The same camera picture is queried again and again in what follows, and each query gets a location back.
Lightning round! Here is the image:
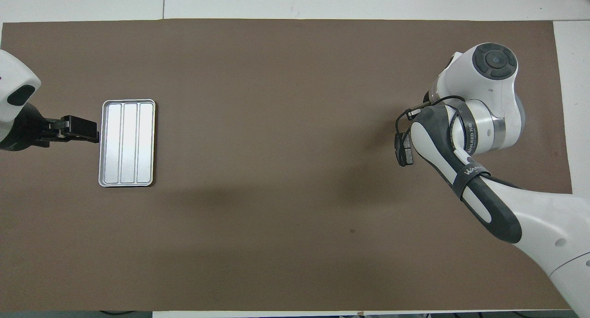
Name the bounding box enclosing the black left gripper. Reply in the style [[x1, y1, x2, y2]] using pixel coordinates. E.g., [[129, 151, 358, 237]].
[[0, 103, 100, 152]]

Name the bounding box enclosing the silver metal tray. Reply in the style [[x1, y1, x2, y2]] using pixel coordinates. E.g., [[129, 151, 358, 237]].
[[98, 99, 157, 188]]

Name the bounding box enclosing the brown table mat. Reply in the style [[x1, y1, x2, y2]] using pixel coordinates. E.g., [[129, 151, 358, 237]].
[[0, 18, 573, 312]]

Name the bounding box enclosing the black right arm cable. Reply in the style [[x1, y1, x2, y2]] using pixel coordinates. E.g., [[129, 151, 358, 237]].
[[395, 95, 467, 141]]

